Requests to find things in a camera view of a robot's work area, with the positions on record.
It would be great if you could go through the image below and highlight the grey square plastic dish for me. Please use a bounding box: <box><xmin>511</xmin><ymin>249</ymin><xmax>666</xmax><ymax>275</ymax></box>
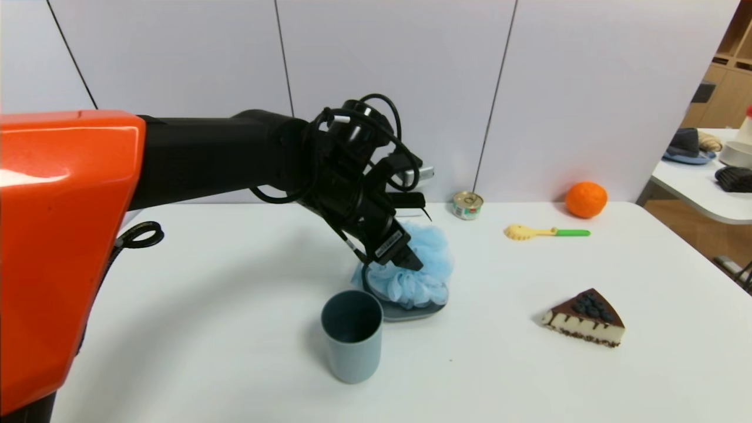
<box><xmin>361</xmin><ymin>264</ymin><xmax>449</xmax><ymax>322</ymax></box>

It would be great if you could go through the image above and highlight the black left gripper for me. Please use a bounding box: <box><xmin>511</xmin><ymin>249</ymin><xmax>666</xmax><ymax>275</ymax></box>
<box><xmin>341</xmin><ymin>187</ymin><xmax>424</xmax><ymax>271</ymax></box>

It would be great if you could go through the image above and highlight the white side table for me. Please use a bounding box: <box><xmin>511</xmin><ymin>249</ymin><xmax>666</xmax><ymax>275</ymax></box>
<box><xmin>636</xmin><ymin>128</ymin><xmax>752</xmax><ymax>226</ymax></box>

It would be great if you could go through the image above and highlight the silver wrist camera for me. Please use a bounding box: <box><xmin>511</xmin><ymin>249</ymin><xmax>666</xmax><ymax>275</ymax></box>
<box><xmin>388</xmin><ymin>152</ymin><xmax>436</xmax><ymax>190</ymax></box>

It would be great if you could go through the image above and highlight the grey-blue plastic cup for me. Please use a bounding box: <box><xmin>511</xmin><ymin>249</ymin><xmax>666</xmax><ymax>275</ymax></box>
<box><xmin>321</xmin><ymin>290</ymin><xmax>384</xmax><ymax>385</ymax></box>

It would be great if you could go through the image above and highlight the dark metal stand base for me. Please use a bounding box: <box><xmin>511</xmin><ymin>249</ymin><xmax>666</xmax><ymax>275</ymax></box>
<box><xmin>712</xmin><ymin>256</ymin><xmax>752</xmax><ymax>294</ymax></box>

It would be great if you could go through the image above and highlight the white bowl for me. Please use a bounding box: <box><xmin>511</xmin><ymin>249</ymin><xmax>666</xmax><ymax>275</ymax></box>
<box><xmin>719</xmin><ymin>141</ymin><xmax>752</xmax><ymax>170</ymax></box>

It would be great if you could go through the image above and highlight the yellow toy rake green handle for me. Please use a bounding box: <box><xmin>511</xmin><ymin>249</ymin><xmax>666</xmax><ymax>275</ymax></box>
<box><xmin>504</xmin><ymin>224</ymin><xmax>591</xmax><ymax>241</ymax></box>

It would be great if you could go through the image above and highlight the white bottle red cap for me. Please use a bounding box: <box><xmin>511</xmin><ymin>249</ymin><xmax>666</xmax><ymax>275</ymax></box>
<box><xmin>734</xmin><ymin>105</ymin><xmax>752</xmax><ymax>146</ymax></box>

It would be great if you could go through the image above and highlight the chocolate blueberry cake slice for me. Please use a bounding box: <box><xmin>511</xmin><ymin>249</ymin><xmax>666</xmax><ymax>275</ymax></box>
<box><xmin>541</xmin><ymin>288</ymin><xmax>626</xmax><ymax>348</ymax></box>

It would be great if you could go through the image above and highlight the orange fruit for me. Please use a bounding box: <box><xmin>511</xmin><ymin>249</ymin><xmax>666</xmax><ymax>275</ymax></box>
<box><xmin>565</xmin><ymin>182</ymin><xmax>609</xmax><ymax>219</ymax></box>

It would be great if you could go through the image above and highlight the black knitted item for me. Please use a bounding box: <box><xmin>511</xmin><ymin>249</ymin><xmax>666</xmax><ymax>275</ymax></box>
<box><xmin>714</xmin><ymin>166</ymin><xmax>752</xmax><ymax>193</ymax></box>

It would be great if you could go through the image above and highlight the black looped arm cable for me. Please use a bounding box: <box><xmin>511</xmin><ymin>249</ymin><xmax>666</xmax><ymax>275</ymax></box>
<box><xmin>109</xmin><ymin>221</ymin><xmax>165</xmax><ymax>277</ymax></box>

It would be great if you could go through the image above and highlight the light blue mesh bath loofah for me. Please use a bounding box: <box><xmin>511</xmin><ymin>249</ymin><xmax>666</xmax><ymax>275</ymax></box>
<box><xmin>351</xmin><ymin>221</ymin><xmax>454</xmax><ymax>310</ymax></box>

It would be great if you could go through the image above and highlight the black gripper cable bundle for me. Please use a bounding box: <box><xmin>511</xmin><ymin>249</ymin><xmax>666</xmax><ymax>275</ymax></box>
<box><xmin>250</xmin><ymin>93</ymin><xmax>422</xmax><ymax>206</ymax></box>

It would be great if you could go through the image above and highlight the wooden shelf unit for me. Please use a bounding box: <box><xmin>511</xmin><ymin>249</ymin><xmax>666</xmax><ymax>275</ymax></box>
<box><xmin>680</xmin><ymin>0</ymin><xmax>752</xmax><ymax>130</ymax></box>

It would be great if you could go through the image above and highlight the blue plate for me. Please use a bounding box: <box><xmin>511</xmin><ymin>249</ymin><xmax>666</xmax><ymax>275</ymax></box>
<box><xmin>662</xmin><ymin>149</ymin><xmax>717</xmax><ymax>165</ymax></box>

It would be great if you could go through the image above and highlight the small tin can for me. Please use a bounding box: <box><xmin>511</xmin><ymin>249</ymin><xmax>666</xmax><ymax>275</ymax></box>
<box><xmin>452</xmin><ymin>192</ymin><xmax>484</xmax><ymax>221</ymax></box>

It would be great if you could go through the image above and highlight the dark grey hat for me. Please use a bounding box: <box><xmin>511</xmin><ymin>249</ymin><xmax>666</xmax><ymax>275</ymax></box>
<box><xmin>667</xmin><ymin>128</ymin><xmax>701</xmax><ymax>159</ymax></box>

